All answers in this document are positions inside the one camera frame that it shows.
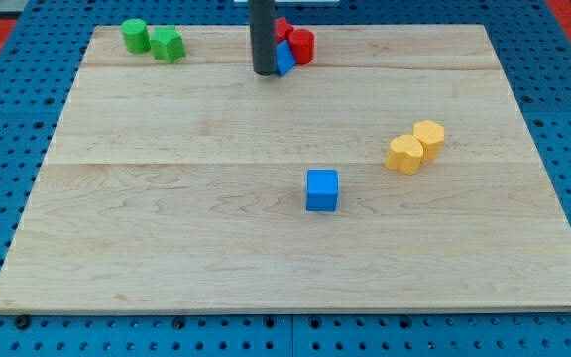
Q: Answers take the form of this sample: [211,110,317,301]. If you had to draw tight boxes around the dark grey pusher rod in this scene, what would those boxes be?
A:
[248,0,277,76]

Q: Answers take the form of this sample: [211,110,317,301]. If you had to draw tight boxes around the blue cube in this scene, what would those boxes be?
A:
[305,169,339,211]

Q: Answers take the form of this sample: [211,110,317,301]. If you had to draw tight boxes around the light wooden board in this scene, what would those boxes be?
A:
[0,25,571,315]

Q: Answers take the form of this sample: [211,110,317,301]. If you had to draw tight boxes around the red star block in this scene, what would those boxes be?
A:
[275,17,294,43]

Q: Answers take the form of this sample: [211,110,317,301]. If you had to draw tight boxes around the green star block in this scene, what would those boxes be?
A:
[150,26,185,63]

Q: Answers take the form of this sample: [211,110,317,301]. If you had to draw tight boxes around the yellow hexagon block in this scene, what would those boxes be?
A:
[412,120,445,162]

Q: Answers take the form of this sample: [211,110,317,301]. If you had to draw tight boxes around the blue wedge block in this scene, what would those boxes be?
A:
[276,40,296,76]

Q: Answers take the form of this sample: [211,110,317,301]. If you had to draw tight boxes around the red cylinder block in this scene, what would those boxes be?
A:
[288,29,315,65]

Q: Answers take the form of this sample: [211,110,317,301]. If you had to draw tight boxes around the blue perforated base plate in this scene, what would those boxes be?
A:
[0,0,571,356]

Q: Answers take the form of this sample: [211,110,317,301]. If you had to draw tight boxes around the green cylinder block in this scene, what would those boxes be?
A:
[120,18,151,54]

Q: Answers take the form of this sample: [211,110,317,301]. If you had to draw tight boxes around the yellow heart block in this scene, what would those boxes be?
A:
[385,134,424,175]

